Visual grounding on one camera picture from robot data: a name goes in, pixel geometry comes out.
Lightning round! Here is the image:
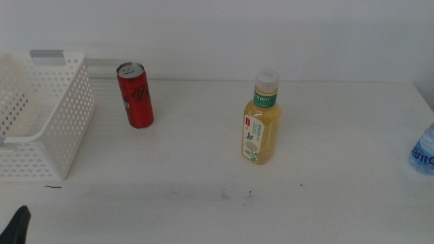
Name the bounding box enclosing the red soda can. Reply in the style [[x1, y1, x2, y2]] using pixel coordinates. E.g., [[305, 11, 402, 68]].
[[116, 62, 155, 129]]

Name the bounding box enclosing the clear water bottle blue cap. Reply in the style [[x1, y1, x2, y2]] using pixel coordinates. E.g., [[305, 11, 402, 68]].
[[408, 122, 434, 176]]

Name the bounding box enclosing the white perforated plastic basket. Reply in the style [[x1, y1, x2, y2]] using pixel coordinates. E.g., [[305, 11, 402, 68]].
[[0, 49, 96, 182]]

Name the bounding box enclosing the yellow tea bottle white cap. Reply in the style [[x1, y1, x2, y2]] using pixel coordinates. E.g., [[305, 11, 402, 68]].
[[241, 68, 283, 166]]

